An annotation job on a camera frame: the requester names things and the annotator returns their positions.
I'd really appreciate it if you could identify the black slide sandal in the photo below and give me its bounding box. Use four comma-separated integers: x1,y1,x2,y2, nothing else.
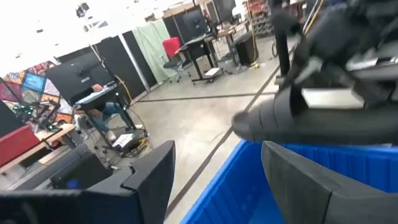
231,85,398,144

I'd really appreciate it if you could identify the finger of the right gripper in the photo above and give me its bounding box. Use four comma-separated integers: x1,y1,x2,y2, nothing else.
345,55,398,104
281,57,325,110

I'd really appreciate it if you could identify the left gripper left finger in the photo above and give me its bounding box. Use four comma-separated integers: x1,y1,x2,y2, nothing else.
77,139,177,224

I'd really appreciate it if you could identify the blue plastic bin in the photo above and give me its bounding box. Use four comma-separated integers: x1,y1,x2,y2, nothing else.
179,139,398,224

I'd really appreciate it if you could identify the black cabinet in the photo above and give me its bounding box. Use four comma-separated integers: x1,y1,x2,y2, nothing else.
233,30,259,67

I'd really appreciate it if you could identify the black metal post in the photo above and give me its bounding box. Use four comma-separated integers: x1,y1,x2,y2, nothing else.
269,0,302,78

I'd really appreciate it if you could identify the person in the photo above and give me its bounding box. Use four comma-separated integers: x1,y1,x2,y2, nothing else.
70,83,125,143

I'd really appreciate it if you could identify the black workstation stand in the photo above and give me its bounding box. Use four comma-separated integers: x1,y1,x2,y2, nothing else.
73,82,139,150

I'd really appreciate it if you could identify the black partition panel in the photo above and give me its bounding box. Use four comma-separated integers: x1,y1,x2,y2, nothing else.
93,35,147,101
121,30,159,90

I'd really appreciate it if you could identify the green curtain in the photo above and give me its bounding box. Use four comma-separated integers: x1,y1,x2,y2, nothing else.
132,18,178,85

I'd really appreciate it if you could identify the black ceiling camera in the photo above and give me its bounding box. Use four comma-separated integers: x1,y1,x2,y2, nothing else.
75,2,91,18

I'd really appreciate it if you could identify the storage shelf rack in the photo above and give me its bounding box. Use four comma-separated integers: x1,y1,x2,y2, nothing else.
247,0,276,39

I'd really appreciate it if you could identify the red office chair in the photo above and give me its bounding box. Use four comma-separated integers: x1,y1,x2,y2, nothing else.
160,36,193,84

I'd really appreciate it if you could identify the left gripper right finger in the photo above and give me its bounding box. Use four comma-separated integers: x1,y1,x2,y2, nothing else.
261,140,398,224

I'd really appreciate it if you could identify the black computer monitor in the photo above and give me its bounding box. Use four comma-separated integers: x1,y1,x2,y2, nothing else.
182,9,208,40
212,0,238,24
45,51,116,106

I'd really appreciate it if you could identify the white box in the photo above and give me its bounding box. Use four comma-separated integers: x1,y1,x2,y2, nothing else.
111,133,135,149

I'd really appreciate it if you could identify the red plastic bin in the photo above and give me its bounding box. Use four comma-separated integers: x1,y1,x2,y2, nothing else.
0,124,41,169

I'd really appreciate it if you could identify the colourful patchwork quilt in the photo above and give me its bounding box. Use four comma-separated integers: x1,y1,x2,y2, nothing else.
0,60,74,125

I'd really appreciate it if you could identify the black standing desk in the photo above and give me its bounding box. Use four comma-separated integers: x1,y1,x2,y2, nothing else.
183,32,225,85

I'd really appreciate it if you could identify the wooden top work table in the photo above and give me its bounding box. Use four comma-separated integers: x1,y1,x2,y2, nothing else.
0,123,76,175

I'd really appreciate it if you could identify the yellow floor cable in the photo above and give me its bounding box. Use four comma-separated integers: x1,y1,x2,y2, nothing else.
132,138,150,155

